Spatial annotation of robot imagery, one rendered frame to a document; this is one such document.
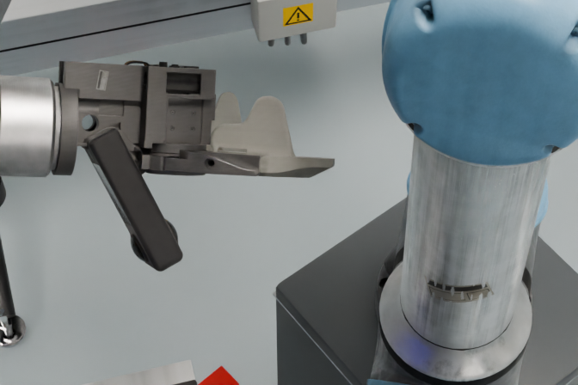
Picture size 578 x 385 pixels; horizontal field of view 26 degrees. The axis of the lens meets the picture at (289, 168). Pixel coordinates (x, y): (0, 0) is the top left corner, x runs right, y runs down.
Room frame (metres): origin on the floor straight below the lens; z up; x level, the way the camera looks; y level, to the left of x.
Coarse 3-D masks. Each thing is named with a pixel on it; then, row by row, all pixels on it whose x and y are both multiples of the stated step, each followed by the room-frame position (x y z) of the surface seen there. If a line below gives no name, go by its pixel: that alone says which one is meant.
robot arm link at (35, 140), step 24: (0, 96) 0.59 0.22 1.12; (24, 96) 0.56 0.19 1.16; (48, 96) 0.56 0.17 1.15; (0, 120) 0.58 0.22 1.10; (24, 120) 0.54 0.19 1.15; (48, 120) 0.54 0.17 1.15; (0, 144) 0.52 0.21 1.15; (24, 144) 0.52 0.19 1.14; (48, 144) 0.53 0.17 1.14; (0, 168) 0.52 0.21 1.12; (24, 168) 0.52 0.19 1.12; (48, 168) 0.52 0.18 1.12
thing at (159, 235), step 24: (96, 144) 0.54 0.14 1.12; (120, 144) 0.54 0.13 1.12; (96, 168) 0.54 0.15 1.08; (120, 168) 0.53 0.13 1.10; (120, 192) 0.52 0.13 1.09; (144, 192) 0.52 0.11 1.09; (120, 216) 0.52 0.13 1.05; (144, 216) 0.50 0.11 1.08; (144, 240) 0.49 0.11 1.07; (168, 240) 0.49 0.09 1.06; (168, 264) 0.48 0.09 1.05
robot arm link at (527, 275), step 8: (408, 176) 0.60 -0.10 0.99; (408, 184) 0.59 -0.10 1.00; (544, 184) 0.58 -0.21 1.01; (408, 192) 0.58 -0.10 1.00; (544, 192) 0.57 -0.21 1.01; (408, 200) 0.58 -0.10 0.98; (544, 200) 0.56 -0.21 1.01; (544, 208) 0.56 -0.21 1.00; (536, 224) 0.54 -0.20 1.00; (400, 232) 0.56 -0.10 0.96; (536, 232) 0.55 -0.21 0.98; (400, 240) 0.55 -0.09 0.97; (536, 240) 0.55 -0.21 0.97; (400, 248) 0.54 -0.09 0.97; (400, 256) 0.53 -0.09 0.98; (528, 256) 0.53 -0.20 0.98; (528, 264) 0.52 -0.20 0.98; (528, 272) 0.51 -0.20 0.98; (528, 280) 0.51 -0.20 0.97; (528, 288) 0.50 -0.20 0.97
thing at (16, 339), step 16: (0, 176) 1.18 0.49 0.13; (0, 192) 1.16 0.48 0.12; (0, 240) 1.08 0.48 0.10; (0, 256) 1.04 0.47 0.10; (0, 272) 1.02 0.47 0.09; (0, 288) 0.99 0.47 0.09; (0, 304) 0.97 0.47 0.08; (0, 320) 0.95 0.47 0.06; (16, 320) 0.97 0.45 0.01; (0, 336) 0.94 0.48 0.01; (16, 336) 0.94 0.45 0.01
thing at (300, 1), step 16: (256, 0) 1.21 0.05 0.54; (272, 0) 1.21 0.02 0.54; (288, 0) 1.21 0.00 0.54; (304, 0) 1.22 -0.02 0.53; (320, 0) 1.22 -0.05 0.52; (336, 0) 1.23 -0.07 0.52; (256, 16) 1.21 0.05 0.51; (272, 16) 1.21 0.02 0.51; (288, 16) 1.21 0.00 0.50; (304, 16) 1.22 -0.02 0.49; (320, 16) 1.22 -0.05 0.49; (256, 32) 1.21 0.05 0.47; (272, 32) 1.21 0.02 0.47; (288, 32) 1.21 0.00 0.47; (304, 32) 1.22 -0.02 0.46
